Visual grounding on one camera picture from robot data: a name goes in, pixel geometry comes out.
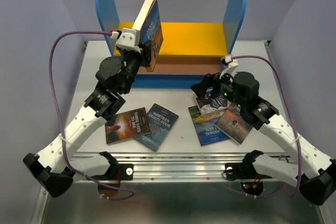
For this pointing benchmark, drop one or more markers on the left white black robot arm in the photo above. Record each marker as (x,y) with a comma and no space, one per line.
(103,103)

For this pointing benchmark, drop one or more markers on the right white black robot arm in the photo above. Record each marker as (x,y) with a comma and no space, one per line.
(313,172)

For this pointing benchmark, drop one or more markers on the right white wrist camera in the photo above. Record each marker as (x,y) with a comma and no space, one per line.
(229,65)

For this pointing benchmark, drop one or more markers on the A Tale of Two Cities book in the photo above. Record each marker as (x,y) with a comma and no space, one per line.
(232,124)

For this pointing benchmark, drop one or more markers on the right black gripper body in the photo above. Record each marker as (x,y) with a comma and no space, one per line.
(226,87)

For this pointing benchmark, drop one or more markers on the Nineteen Eighty-Four book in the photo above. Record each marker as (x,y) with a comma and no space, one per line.
(161,121)

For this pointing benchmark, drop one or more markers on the Little Women book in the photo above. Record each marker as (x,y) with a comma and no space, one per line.
(208,105)

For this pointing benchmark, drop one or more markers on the aluminium mounting rail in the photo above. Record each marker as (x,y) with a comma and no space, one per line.
(161,167)

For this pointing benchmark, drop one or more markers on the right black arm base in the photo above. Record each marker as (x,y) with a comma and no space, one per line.
(234,171)

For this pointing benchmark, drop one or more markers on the blue and yellow bookshelf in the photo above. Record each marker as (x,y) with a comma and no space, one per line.
(189,50)

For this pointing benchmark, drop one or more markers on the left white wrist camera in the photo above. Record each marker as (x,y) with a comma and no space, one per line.
(126,39)

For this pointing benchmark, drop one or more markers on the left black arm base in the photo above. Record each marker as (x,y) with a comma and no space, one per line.
(117,172)

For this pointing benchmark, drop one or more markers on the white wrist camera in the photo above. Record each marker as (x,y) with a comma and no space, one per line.
(126,39)
(229,65)

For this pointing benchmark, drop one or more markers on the Jane Eyre book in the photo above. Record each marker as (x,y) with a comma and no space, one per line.
(148,22)

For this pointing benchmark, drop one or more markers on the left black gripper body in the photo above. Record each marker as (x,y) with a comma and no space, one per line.
(131,62)

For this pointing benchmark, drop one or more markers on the Animal Farm book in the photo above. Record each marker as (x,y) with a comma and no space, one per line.
(205,128)

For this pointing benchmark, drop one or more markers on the Three Days to See book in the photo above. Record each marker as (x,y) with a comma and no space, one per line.
(127,125)

